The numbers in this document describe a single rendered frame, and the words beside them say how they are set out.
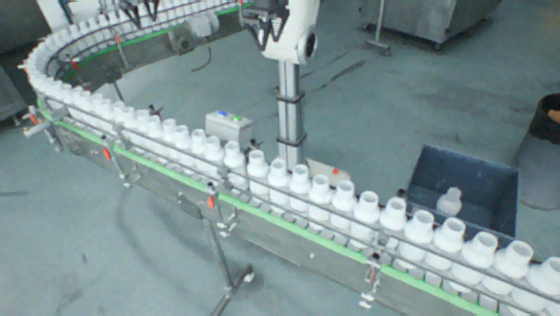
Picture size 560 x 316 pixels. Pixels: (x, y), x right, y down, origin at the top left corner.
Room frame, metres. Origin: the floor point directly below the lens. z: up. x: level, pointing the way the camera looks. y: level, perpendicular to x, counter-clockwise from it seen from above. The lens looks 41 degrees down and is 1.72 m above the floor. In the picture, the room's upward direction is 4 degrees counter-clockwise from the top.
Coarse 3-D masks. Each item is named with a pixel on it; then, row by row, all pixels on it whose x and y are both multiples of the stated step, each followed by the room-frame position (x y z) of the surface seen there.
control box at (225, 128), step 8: (216, 112) 0.95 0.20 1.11; (208, 120) 0.90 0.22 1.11; (216, 120) 0.89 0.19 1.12; (224, 120) 0.87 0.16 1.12; (232, 120) 0.88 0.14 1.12; (240, 120) 0.88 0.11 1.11; (248, 120) 0.89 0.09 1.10; (208, 128) 0.89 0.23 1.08; (216, 128) 0.88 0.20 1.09; (224, 128) 0.86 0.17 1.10; (232, 128) 0.85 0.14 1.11; (240, 128) 0.84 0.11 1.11; (248, 128) 0.87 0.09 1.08; (216, 136) 0.87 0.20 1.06; (224, 136) 0.85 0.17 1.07; (232, 136) 0.84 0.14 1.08; (240, 136) 0.84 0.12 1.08; (248, 136) 0.87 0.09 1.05
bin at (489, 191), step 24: (432, 168) 0.85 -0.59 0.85; (456, 168) 0.81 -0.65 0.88; (480, 168) 0.77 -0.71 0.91; (504, 168) 0.74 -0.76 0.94; (408, 192) 0.84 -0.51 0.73; (432, 192) 0.83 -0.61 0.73; (480, 192) 0.75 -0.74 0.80; (504, 192) 0.72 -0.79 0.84; (456, 216) 0.71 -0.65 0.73; (480, 216) 0.70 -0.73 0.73; (504, 216) 0.60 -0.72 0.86; (504, 240) 0.47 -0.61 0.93
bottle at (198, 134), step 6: (192, 132) 0.76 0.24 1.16; (198, 132) 0.77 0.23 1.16; (192, 138) 0.75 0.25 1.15; (198, 138) 0.74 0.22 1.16; (204, 138) 0.75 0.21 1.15; (192, 144) 0.76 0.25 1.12; (198, 144) 0.74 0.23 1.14; (204, 144) 0.74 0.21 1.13; (192, 150) 0.74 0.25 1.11; (198, 150) 0.73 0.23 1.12; (204, 150) 0.73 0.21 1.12; (204, 156) 0.73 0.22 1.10; (198, 162) 0.73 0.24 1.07; (204, 162) 0.73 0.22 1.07; (198, 168) 0.74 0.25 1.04; (204, 168) 0.73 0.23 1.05
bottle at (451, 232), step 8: (448, 224) 0.39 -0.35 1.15; (456, 224) 0.39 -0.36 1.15; (440, 232) 0.38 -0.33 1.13; (448, 232) 0.37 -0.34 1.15; (456, 232) 0.36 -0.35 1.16; (432, 240) 0.38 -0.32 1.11; (440, 240) 0.37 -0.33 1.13; (448, 240) 0.36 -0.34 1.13; (456, 240) 0.36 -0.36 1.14; (432, 248) 0.37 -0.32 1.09; (440, 248) 0.36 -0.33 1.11; (448, 248) 0.35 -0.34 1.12; (456, 248) 0.35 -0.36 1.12; (424, 256) 0.38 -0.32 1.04; (432, 256) 0.37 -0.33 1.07; (456, 256) 0.36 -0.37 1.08; (424, 264) 0.37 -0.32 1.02; (432, 264) 0.36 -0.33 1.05; (440, 264) 0.35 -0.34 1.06; (448, 264) 0.35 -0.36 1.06; (440, 272) 0.35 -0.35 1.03
